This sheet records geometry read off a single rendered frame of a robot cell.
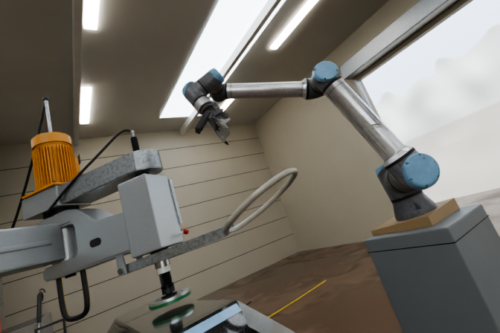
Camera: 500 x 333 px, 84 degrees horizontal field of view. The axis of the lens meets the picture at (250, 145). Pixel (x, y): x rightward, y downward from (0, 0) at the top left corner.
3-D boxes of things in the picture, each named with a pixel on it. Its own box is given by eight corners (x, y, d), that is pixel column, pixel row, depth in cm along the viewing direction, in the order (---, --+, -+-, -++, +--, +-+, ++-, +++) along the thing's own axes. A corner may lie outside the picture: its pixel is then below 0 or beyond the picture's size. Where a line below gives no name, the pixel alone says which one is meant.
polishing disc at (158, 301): (155, 300, 158) (154, 298, 158) (191, 287, 161) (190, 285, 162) (144, 310, 137) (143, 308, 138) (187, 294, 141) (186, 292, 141)
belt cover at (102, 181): (23, 226, 174) (21, 201, 179) (61, 222, 198) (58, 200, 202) (147, 172, 152) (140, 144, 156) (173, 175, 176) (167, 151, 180)
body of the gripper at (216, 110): (229, 115, 134) (214, 99, 138) (214, 124, 131) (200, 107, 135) (228, 124, 141) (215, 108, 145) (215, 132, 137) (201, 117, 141)
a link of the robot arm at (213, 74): (217, 73, 153) (199, 88, 152) (212, 62, 142) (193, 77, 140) (228, 85, 150) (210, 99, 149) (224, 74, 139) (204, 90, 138)
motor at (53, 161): (21, 199, 177) (15, 142, 187) (66, 198, 206) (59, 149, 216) (53, 183, 170) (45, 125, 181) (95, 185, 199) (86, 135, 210)
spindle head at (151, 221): (109, 273, 151) (94, 194, 163) (136, 263, 172) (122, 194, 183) (163, 253, 143) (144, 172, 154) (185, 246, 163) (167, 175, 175)
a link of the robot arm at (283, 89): (327, 83, 159) (211, 87, 165) (332, 72, 147) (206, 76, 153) (329, 102, 156) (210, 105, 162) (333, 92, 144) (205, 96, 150)
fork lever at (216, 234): (115, 278, 151) (113, 268, 152) (140, 269, 169) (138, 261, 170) (225, 236, 135) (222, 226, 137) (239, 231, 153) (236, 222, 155)
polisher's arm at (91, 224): (44, 302, 162) (35, 220, 175) (79, 289, 184) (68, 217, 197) (146, 267, 145) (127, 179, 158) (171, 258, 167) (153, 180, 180)
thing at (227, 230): (209, 243, 122) (204, 237, 123) (245, 230, 168) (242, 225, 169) (289, 166, 116) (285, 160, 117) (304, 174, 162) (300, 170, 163)
